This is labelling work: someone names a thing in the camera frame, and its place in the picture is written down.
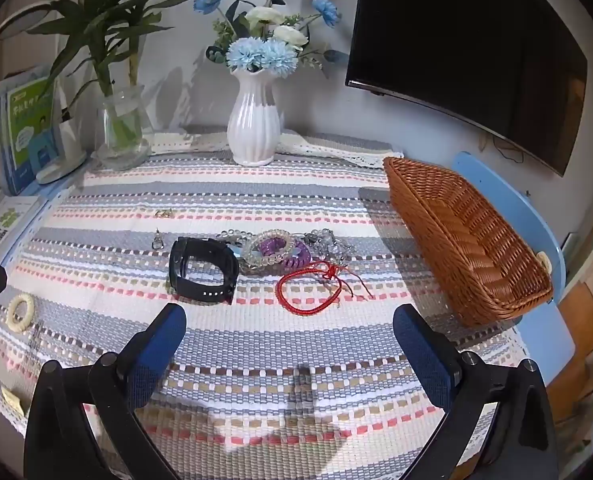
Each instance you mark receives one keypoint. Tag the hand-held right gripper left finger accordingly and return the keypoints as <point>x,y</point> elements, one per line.
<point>161,340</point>

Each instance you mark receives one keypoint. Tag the black wristwatch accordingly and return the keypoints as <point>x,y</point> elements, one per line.
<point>181,260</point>

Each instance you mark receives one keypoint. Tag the brown wicker basket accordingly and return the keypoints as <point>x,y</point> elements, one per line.
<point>476,260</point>

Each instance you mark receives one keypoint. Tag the white ribbed vase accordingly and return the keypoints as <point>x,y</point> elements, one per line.
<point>254,125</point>

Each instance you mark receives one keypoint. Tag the green bamboo plant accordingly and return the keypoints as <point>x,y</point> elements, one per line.
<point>101,20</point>

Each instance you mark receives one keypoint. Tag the cream round disc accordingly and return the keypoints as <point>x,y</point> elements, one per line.
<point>543,261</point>

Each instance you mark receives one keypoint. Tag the blue chair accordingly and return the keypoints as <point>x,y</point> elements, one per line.
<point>541,340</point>

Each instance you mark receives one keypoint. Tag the striped woven tablecloth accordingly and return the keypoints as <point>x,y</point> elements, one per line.
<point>276,360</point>

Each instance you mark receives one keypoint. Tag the white lace cloth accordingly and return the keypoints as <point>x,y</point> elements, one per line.
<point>326,150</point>

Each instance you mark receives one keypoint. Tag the clear glass vase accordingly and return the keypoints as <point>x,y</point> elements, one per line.
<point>124,130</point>

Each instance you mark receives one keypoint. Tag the black monitor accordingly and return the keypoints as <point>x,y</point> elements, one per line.
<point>451,35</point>

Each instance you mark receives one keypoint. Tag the white desk lamp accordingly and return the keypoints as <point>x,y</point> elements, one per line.
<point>61,157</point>

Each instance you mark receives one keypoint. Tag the white booklet with green print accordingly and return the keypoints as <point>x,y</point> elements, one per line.
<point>1,225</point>

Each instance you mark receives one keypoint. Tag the row of books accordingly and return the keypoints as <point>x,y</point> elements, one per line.
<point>31,130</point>

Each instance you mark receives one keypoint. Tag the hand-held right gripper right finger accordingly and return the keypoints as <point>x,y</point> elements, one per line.
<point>421,350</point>

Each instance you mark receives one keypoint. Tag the blue and white flowers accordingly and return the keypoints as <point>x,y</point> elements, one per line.
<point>256,55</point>

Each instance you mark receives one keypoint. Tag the yellow sticky note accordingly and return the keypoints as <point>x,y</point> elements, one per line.
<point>14,401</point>

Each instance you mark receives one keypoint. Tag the small gold earrings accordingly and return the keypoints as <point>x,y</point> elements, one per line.
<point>164,213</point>

